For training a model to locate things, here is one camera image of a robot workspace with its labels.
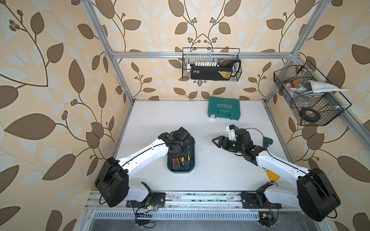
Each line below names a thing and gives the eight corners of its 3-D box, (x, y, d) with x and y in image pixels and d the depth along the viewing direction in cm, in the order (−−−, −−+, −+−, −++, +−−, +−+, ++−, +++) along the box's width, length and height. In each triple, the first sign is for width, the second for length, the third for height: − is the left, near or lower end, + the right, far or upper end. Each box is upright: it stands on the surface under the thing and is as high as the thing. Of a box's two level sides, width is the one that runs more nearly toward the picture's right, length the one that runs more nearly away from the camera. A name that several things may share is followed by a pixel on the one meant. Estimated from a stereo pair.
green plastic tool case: (205, 117, 112) (206, 112, 108) (208, 99, 124) (208, 95, 121) (239, 121, 109) (240, 117, 105) (238, 103, 122) (239, 99, 118)
